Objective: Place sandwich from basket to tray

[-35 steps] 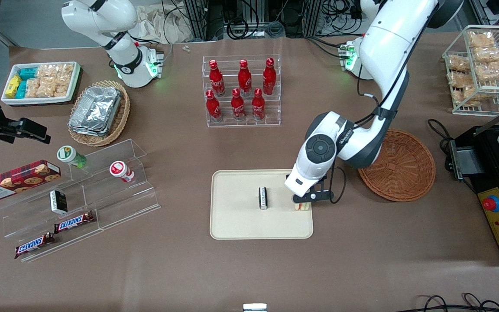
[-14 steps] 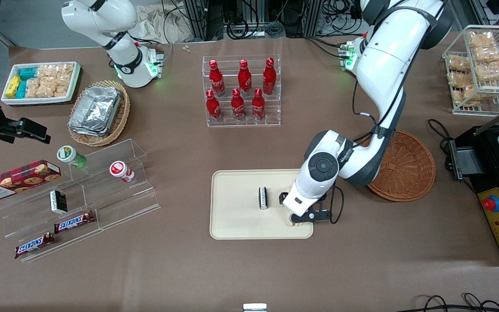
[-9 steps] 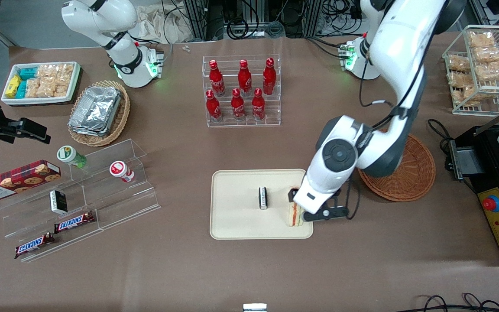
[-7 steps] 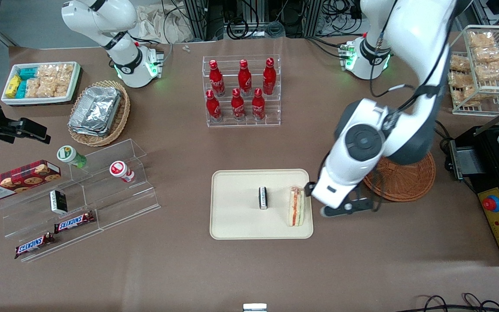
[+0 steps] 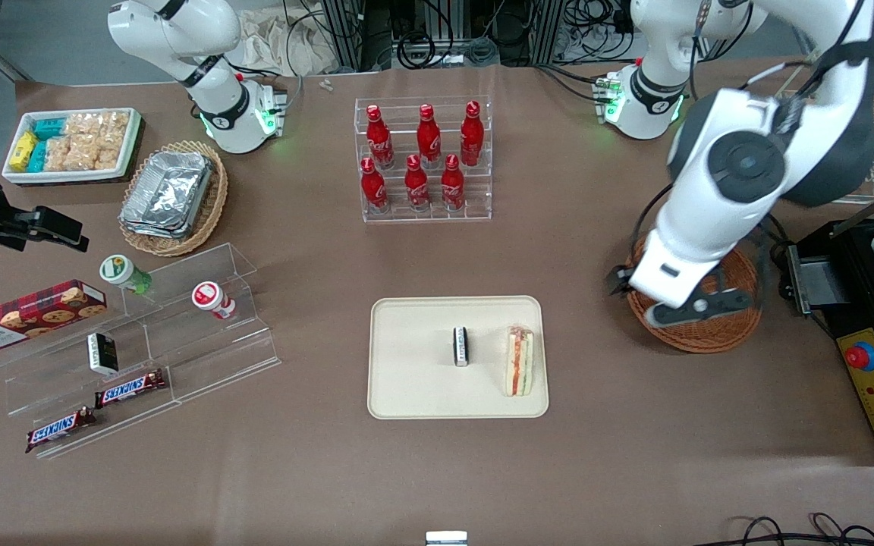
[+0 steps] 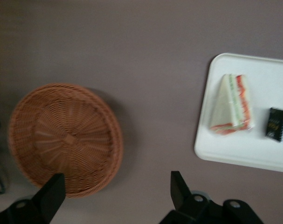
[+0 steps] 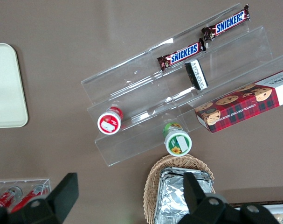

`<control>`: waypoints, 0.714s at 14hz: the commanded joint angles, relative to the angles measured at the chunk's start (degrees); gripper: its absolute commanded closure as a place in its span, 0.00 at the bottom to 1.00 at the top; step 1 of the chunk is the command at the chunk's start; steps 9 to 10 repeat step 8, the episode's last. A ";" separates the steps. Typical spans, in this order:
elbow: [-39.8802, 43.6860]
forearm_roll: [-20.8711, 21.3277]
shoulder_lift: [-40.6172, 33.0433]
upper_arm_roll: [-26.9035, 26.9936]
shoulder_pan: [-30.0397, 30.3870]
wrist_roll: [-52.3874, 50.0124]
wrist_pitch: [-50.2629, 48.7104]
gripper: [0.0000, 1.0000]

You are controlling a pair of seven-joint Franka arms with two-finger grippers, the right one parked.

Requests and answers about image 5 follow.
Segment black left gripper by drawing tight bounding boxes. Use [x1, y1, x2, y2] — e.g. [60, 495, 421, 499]
[607, 265, 636, 298]

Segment triangular sandwich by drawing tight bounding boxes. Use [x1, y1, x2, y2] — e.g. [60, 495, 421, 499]
[502, 324, 536, 398]

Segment white rectangular snack tray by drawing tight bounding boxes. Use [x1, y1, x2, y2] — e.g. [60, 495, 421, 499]
[2, 108, 142, 185]

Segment round brown wicker basket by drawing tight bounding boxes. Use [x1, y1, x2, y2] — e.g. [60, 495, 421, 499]
[624, 231, 763, 354]

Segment oval light wicker basket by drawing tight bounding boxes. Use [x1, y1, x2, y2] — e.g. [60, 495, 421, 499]
[118, 140, 229, 257]

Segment beige plastic tray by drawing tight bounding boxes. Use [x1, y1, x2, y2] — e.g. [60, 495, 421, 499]
[367, 296, 550, 419]

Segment yellow snack packet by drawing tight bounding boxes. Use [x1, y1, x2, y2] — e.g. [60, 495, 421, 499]
[9, 130, 40, 172]

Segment clear bag of crackers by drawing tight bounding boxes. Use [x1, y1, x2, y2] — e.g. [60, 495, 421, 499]
[64, 111, 131, 142]
[43, 136, 127, 173]

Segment green capped drink bottle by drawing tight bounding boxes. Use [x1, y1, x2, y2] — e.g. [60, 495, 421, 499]
[99, 254, 154, 296]

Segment red tartan cookie box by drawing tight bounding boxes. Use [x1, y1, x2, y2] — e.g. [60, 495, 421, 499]
[0, 279, 108, 355]

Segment stack of foil trays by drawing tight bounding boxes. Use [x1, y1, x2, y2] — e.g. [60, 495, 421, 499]
[119, 150, 215, 240]

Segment small black carton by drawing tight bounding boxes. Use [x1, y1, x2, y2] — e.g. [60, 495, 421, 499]
[86, 332, 120, 377]

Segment clear acrylic bottle rack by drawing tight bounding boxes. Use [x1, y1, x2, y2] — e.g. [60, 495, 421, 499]
[354, 96, 493, 224]

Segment red capped drink bottle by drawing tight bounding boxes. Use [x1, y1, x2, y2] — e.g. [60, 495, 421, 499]
[191, 281, 237, 321]

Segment snickers chocolate bar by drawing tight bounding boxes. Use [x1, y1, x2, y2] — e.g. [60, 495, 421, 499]
[24, 406, 97, 454]
[93, 369, 168, 410]

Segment red cola bottle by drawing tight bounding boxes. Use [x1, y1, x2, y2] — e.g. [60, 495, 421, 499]
[360, 157, 390, 215]
[441, 154, 467, 212]
[404, 155, 432, 212]
[366, 105, 396, 170]
[416, 104, 442, 170]
[460, 101, 486, 167]

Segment clear acrylic stepped shelf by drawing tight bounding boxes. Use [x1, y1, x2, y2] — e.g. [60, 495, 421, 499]
[0, 243, 283, 461]

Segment gray metal box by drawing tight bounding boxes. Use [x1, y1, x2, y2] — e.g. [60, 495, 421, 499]
[786, 244, 849, 316]

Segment black machine housing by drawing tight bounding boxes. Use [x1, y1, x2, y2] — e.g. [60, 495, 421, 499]
[786, 216, 874, 340]

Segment crumpled beige cloth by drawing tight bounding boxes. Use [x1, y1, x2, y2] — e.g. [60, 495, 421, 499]
[234, 6, 341, 77]

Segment black base cables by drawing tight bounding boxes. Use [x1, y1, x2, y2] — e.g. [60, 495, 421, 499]
[534, 62, 606, 105]

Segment coiled black cable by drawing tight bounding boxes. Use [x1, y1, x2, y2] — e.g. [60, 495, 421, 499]
[396, 32, 438, 71]

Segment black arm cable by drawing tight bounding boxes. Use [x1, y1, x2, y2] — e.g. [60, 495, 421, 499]
[630, 0, 866, 304]

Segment black floor cables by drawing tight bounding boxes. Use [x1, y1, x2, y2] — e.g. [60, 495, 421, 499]
[710, 513, 874, 546]

